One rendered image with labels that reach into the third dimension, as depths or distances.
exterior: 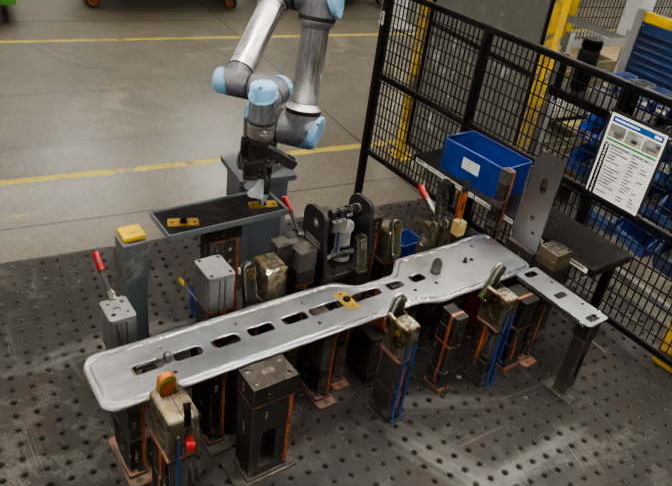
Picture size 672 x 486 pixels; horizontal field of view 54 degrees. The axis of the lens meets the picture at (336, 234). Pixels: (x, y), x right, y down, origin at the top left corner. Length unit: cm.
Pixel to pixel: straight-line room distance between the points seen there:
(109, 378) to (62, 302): 76
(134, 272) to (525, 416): 121
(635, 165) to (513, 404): 87
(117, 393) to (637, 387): 164
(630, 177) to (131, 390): 167
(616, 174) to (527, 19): 182
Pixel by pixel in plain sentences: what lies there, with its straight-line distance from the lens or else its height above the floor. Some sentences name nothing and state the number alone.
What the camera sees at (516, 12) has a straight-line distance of 414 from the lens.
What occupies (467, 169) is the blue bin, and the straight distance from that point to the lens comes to 258.
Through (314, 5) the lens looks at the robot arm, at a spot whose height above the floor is 166.
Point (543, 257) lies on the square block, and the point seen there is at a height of 102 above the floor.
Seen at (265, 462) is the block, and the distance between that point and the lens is 180.
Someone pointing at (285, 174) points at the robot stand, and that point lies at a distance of 228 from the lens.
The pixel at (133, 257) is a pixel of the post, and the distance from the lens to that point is 184.
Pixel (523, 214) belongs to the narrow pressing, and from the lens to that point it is 232.
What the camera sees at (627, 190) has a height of 122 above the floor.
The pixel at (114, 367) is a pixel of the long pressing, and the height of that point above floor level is 100.
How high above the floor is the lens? 214
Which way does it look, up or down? 32 degrees down
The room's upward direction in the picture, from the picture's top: 8 degrees clockwise
